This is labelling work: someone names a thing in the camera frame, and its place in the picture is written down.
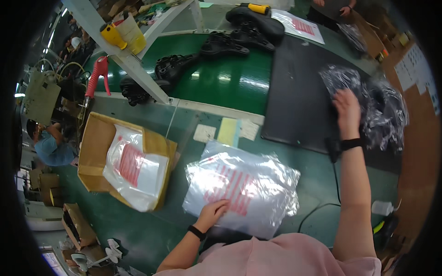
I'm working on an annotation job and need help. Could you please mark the single red-printed plastic bag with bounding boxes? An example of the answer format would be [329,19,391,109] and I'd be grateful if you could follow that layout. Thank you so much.
[271,9,325,45]

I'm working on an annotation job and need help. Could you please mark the cream and yellow container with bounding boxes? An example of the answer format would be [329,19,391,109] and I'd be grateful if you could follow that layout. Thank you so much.
[114,13,148,55]

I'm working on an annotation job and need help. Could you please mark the small cardboard box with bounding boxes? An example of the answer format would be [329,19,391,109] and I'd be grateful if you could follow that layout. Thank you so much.
[62,203,99,251]

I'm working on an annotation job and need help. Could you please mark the black and yellow tool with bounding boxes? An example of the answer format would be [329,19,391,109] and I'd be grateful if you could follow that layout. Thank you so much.
[372,214,400,250]

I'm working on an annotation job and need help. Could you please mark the black wrist band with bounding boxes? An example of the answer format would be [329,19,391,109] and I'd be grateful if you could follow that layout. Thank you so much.
[187,224,207,242]
[324,137,365,163]

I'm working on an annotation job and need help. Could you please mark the green conveyor belt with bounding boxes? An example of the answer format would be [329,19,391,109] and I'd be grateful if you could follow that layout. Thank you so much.
[84,33,274,116]

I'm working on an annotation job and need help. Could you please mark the person's right hand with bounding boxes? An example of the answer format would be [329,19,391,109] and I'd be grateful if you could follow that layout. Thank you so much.
[332,89,363,141]

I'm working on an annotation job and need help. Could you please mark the yellow plastic tool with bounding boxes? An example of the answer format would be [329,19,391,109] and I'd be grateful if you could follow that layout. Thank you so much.
[100,23,128,50]

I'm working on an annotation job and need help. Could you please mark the beige metal plate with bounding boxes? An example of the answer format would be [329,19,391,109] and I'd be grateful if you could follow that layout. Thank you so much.
[22,71,62,126]

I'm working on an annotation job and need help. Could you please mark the open cardboard box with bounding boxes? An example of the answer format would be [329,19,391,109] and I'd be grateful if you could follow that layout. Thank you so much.
[77,112,178,213]

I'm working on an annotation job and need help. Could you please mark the person's left hand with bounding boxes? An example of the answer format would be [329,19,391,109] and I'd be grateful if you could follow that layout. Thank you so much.
[194,199,230,234]

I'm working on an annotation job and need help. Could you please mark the red-printed plastic bags bundle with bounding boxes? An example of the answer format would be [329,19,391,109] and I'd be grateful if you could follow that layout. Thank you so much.
[102,124,170,212]

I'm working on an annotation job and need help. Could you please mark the white paper label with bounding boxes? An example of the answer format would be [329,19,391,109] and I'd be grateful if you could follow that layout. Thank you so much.
[240,119,260,141]
[193,124,217,143]

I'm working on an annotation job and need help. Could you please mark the black cable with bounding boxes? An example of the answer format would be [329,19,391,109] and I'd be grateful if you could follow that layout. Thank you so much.
[298,162,343,234]

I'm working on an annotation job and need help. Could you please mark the white plastic bottle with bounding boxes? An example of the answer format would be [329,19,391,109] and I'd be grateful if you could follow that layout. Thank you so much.
[371,200,394,217]

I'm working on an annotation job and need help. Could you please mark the brown cardboard carton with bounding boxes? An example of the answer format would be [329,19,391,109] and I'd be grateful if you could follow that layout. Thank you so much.
[352,13,386,59]

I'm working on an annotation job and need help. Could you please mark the clear plastic bag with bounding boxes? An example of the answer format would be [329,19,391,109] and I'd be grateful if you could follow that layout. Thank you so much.
[337,22,367,53]

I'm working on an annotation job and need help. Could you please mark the yellow and black screwdriver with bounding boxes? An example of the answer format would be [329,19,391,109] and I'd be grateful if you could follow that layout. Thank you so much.
[236,3,271,15]

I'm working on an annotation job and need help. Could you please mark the stack of red-printed plastic bags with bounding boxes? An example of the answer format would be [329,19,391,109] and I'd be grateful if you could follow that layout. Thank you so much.
[182,140,301,239]

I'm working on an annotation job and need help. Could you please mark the white paper sheets on board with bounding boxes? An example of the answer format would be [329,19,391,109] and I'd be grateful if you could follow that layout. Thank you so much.
[394,43,441,115]

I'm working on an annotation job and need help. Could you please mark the stack of cardboard boxes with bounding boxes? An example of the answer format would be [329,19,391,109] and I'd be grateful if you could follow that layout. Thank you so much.
[29,168,65,208]

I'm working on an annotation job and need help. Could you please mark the white small fan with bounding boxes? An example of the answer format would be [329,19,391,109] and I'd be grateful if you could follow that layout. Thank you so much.
[70,238,123,272]

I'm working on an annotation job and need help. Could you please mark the yellow paper pad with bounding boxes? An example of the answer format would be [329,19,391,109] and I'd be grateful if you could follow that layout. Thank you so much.
[216,117,242,148]

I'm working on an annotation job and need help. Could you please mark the black rubber mat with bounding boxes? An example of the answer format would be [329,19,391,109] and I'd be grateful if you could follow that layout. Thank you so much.
[261,34,403,174]

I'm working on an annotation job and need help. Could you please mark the red air blow gun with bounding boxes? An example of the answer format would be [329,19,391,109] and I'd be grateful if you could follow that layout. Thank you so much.
[84,56,112,105]

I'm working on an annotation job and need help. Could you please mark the person's body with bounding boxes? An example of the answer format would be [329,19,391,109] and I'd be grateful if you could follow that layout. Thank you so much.
[154,233,382,276]

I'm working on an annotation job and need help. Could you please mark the white metal frame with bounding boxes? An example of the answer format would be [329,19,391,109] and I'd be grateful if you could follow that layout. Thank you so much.
[61,0,205,105]

